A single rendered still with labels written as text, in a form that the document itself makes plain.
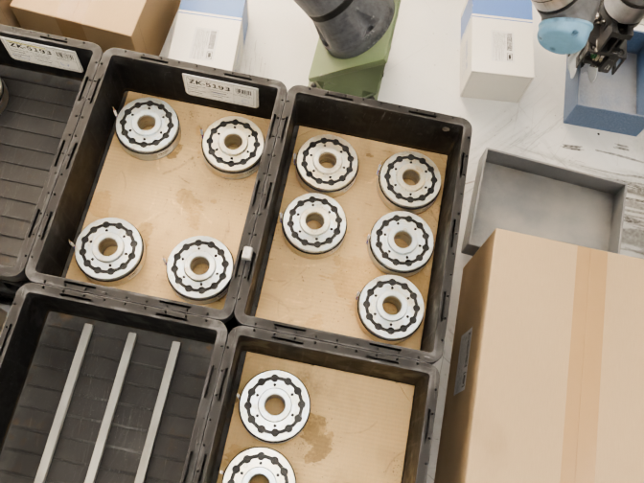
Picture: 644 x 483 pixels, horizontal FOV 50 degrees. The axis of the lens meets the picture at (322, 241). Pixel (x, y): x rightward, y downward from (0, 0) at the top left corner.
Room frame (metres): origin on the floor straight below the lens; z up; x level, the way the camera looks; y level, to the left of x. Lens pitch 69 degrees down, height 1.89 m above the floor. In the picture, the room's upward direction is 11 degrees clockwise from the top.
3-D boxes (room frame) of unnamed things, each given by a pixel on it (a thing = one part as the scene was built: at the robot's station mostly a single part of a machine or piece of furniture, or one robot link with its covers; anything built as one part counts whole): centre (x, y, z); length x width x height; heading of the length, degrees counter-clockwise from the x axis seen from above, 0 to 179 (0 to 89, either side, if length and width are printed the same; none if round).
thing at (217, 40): (0.79, 0.29, 0.75); 0.20 x 0.12 x 0.09; 4
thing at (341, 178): (0.52, 0.02, 0.86); 0.10 x 0.10 x 0.01
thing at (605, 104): (0.89, -0.50, 0.74); 0.20 x 0.15 x 0.07; 0
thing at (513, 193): (0.56, -0.40, 0.73); 0.27 x 0.20 x 0.05; 86
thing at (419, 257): (0.41, -0.12, 0.86); 0.10 x 0.10 x 0.01
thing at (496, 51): (0.91, -0.27, 0.75); 0.20 x 0.12 x 0.09; 5
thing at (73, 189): (0.42, 0.25, 0.87); 0.40 x 0.30 x 0.11; 179
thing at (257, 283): (0.41, -0.05, 0.87); 0.40 x 0.30 x 0.11; 179
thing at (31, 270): (0.42, 0.25, 0.92); 0.40 x 0.30 x 0.02; 179
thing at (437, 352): (0.41, -0.05, 0.92); 0.40 x 0.30 x 0.02; 179
